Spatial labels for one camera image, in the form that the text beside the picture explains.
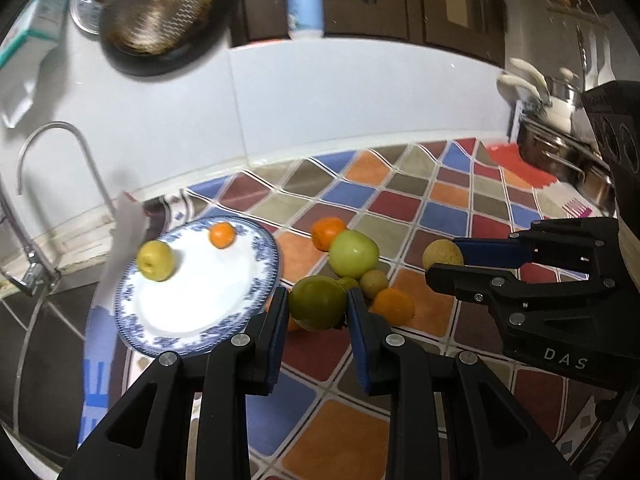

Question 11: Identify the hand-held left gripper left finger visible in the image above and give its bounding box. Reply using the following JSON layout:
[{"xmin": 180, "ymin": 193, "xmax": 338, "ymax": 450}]
[{"xmin": 57, "ymin": 287, "xmax": 290, "ymax": 480}]

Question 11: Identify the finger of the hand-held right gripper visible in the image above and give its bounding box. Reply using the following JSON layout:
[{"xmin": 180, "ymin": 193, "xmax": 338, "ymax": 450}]
[
  {"xmin": 452, "ymin": 217, "xmax": 622, "ymax": 281},
  {"xmin": 425, "ymin": 262, "xmax": 616, "ymax": 332}
]

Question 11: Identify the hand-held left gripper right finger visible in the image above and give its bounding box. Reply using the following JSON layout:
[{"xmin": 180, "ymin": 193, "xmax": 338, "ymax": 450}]
[{"xmin": 347, "ymin": 287, "xmax": 581, "ymax": 480}]

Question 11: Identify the yellow pear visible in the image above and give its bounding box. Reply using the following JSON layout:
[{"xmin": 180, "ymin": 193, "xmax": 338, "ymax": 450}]
[{"xmin": 422, "ymin": 240, "xmax": 465, "ymax": 271}]

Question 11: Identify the dark green citrus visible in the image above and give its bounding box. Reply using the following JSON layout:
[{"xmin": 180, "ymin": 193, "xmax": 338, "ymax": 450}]
[{"xmin": 288, "ymin": 275, "xmax": 348, "ymax": 332}]

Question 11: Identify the brown kiwi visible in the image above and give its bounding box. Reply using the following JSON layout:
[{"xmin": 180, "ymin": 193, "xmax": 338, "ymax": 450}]
[{"xmin": 360, "ymin": 269, "xmax": 390, "ymax": 293}]

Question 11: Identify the blue patterned white plate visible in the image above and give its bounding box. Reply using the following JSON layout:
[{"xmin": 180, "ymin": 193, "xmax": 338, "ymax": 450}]
[{"xmin": 114, "ymin": 216, "xmax": 281, "ymax": 358}]

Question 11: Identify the large green apple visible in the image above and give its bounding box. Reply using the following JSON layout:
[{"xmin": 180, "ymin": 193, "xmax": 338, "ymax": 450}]
[{"xmin": 328, "ymin": 230, "xmax": 379, "ymax": 278}]

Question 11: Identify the colourful diamond pattern tablecloth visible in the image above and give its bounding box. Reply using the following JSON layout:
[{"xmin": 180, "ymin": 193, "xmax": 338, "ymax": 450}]
[{"xmin": 77, "ymin": 137, "xmax": 626, "ymax": 480}]

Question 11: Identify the small orange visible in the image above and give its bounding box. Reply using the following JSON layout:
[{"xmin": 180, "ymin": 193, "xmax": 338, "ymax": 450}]
[{"xmin": 209, "ymin": 222, "xmax": 237, "ymax": 249}]

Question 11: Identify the large steel pot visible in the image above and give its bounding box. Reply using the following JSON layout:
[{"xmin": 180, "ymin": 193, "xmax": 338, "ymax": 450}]
[{"xmin": 517, "ymin": 112, "xmax": 613, "ymax": 183}]

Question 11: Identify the yellow green apple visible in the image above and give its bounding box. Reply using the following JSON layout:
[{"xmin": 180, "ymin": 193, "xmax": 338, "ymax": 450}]
[{"xmin": 137, "ymin": 240, "xmax": 176, "ymax": 282}]

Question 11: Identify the steel pot with lid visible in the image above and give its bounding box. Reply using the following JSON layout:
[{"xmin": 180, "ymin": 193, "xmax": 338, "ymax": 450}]
[{"xmin": 549, "ymin": 66, "xmax": 587, "ymax": 107}]

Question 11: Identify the steel sink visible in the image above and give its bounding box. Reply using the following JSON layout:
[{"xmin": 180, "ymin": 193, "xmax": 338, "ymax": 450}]
[{"xmin": 0, "ymin": 280, "xmax": 103, "ymax": 461}]

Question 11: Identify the chrome mixer faucet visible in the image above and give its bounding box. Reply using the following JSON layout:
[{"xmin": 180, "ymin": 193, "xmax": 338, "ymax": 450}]
[{"xmin": 0, "ymin": 195, "xmax": 62, "ymax": 297}]

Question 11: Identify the thin curved steel faucet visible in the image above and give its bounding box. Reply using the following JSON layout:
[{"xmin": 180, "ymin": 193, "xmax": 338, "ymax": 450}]
[{"xmin": 16, "ymin": 121, "xmax": 121, "ymax": 216}]

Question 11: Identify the brass perforated strainer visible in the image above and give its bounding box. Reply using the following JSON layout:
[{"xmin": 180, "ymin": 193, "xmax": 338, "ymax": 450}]
[{"xmin": 102, "ymin": 0, "xmax": 217, "ymax": 56}]

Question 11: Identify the perforated steel steamer plate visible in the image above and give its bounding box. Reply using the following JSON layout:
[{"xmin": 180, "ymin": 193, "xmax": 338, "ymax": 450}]
[{"xmin": 70, "ymin": 0, "xmax": 107, "ymax": 36}]

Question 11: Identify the green white tissue package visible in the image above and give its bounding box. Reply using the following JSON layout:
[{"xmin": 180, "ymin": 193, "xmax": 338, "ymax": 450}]
[{"xmin": 0, "ymin": 0, "xmax": 77, "ymax": 68}]

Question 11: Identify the white handled saucepan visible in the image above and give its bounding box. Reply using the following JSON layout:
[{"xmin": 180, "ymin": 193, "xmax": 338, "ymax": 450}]
[
  {"xmin": 509, "ymin": 58, "xmax": 576, "ymax": 111},
  {"xmin": 496, "ymin": 74, "xmax": 576, "ymax": 131}
]

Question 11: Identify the dark wooden window frame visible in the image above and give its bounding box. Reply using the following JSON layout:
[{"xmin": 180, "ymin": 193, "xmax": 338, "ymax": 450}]
[{"xmin": 230, "ymin": 0, "xmax": 507, "ymax": 67}]

